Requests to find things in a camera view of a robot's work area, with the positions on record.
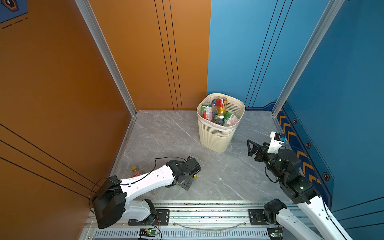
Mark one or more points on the clear bottle red Qoo label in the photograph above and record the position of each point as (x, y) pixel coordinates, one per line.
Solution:
(207, 112)

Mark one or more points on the clear bottle pink label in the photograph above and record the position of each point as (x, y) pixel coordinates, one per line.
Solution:
(233, 120)

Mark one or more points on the clear bottle blue label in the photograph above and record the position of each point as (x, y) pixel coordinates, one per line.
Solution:
(219, 120)

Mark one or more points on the beige ribbed waste bin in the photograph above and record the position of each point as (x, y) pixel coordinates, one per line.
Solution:
(215, 137)

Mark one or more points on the right aluminium corner post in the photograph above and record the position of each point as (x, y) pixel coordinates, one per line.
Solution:
(319, 32)

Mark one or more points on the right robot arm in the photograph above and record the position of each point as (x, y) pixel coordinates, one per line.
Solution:
(302, 193)

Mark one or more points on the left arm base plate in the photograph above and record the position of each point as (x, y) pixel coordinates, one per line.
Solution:
(161, 218)

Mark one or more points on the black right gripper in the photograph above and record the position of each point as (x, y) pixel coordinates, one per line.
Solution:
(262, 150)

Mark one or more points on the aluminium front rail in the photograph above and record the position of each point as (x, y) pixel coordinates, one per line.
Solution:
(194, 220)

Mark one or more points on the right green circuit board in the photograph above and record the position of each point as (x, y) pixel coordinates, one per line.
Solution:
(275, 233)

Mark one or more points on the clear bottle yellow cap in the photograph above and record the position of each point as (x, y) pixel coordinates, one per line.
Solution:
(136, 171)

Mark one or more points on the aluminium corner post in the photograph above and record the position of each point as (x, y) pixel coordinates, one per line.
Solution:
(319, 32)
(101, 42)

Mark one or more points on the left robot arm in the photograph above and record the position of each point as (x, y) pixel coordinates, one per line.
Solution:
(116, 198)

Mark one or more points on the dark green bottle yellow cap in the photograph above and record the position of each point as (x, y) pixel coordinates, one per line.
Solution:
(228, 114)

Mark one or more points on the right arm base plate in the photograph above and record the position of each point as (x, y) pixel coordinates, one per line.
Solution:
(257, 217)

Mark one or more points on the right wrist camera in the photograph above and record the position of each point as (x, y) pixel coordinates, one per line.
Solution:
(277, 141)

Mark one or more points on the green circuit board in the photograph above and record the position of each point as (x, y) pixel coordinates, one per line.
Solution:
(149, 234)
(275, 233)

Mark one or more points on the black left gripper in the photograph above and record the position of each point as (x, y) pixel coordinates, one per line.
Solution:
(188, 182)

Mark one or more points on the orange drink bottle red label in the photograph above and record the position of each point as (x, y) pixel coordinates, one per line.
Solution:
(221, 104)

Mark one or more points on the left green circuit board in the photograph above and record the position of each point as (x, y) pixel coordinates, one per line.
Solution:
(149, 234)

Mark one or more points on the clear soda water bottle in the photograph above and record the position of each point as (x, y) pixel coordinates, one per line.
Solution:
(214, 108)

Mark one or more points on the left aluminium corner post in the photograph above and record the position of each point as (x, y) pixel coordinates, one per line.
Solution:
(101, 42)

